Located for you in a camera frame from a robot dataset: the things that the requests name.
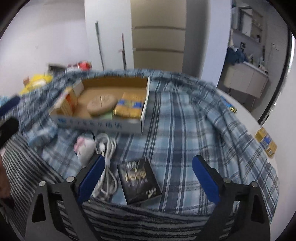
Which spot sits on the blue clothes pile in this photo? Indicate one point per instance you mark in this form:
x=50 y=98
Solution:
x=235 y=56

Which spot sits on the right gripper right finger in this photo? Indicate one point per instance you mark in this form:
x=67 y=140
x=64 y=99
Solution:
x=251 y=219

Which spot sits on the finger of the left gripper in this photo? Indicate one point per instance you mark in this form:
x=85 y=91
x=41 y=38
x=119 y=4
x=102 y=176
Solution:
x=8 y=129
x=11 y=103

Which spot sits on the wall mirror cabinet shelf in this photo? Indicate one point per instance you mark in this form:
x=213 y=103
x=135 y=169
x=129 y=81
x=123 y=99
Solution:
x=247 y=21

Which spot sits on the black cigarette box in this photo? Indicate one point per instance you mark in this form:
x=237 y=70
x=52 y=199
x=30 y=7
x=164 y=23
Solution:
x=138 y=181

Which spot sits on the gold blue cigarette pack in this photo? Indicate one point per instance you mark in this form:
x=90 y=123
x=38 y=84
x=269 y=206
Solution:
x=129 y=106

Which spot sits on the gold three-door refrigerator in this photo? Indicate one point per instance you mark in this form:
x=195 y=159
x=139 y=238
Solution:
x=158 y=34

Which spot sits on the white pink plush toy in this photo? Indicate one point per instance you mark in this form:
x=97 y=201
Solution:
x=84 y=149

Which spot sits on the green felt pouch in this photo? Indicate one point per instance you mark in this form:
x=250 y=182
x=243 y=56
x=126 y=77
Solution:
x=106 y=116

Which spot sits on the small yellow blue box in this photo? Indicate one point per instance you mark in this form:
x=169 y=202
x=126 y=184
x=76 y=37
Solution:
x=268 y=144

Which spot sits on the person's left hand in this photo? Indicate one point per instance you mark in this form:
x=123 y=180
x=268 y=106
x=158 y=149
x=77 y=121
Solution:
x=5 y=188

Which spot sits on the red broom stick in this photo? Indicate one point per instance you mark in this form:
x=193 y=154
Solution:
x=123 y=52

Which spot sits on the red plastic bag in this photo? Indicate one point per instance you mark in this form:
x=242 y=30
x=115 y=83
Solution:
x=82 y=65

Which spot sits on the bathroom vanity cabinet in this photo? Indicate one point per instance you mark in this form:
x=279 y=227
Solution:
x=244 y=78

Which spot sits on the grey mop handle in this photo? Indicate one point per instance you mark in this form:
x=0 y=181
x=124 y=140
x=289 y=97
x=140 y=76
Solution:
x=99 y=44

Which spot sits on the yellow plastic bag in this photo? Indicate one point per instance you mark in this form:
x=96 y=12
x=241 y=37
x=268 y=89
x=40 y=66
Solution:
x=37 y=81

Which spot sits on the dark striped towel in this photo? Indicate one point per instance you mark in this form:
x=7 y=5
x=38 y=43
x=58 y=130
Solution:
x=25 y=170

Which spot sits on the cardboard tray box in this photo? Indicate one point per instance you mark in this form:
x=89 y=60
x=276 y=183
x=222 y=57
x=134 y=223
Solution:
x=87 y=89

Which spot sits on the blue plaid shirt cloth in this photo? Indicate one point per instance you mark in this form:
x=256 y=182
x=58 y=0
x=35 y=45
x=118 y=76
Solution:
x=185 y=117

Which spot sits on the light blue tissue pack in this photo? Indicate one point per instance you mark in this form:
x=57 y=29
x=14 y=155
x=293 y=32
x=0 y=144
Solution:
x=39 y=137

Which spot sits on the tan red cigarette carton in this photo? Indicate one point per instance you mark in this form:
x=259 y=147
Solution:
x=67 y=102

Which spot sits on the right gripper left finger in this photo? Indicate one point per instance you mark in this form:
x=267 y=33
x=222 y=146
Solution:
x=44 y=219

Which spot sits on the small blue yellow packet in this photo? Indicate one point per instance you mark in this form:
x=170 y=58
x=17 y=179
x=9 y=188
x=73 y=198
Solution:
x=228 y=105

